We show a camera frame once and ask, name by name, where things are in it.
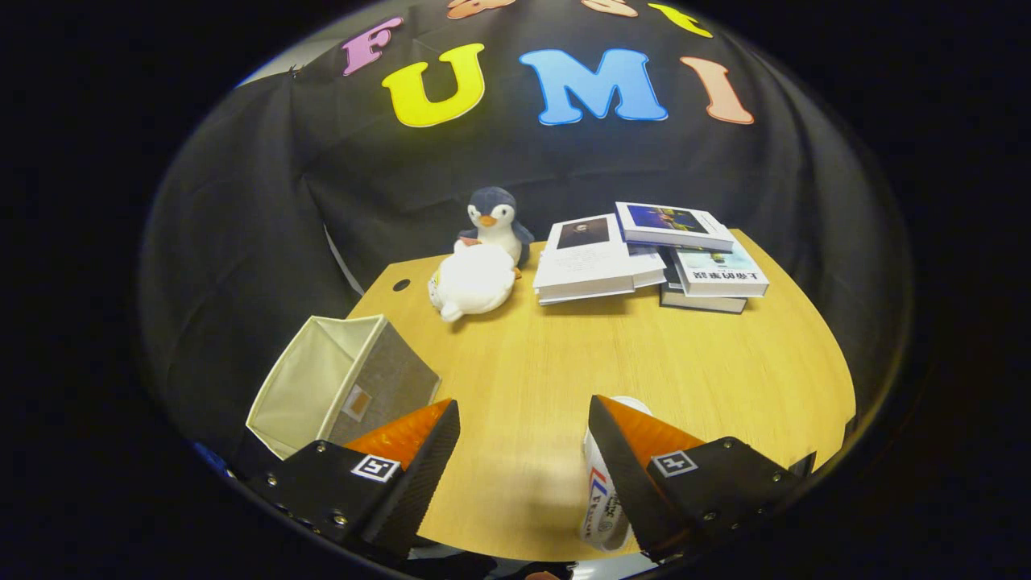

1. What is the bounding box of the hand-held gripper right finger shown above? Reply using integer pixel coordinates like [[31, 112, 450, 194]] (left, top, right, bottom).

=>
[[587, 395, 800, 562]]

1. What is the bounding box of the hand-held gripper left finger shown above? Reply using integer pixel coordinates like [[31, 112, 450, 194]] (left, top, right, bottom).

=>
[[240, 399, 462, 565]]

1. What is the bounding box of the white striped canvas shoe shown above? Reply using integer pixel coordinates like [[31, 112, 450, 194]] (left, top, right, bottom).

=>
[[578, 395, 653, 553]]

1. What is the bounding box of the grey fabric storage box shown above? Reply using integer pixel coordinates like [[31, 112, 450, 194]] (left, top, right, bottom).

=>
[[246, 314, 442, 462]]

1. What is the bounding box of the dark grey book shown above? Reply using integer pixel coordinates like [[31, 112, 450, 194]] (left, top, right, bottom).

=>
[[658, 246, 748, 315]]

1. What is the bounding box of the white round plush toy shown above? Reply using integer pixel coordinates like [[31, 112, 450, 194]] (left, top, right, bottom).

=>
[[428, 240, 517, 323]]

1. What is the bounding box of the book with pale teal cover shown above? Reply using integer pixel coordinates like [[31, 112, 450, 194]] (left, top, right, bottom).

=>
[[671, 240, 770, 299]]

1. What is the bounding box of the white book with dark portrait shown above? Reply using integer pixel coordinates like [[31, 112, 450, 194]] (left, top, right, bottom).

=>
[[533, 213, 668, 306]]

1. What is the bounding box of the book with blue picture cover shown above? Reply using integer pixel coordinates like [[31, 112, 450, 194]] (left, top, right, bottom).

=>
[[615, 201, 735, 252]]

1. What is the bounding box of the grey penguin plush toy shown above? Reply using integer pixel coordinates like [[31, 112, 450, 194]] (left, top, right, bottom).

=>
[[458, 187, 535, 279]]

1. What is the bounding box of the black backdrop cloth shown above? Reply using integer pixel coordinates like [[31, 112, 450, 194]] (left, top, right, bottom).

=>
[[137, 0, 915, 452]]

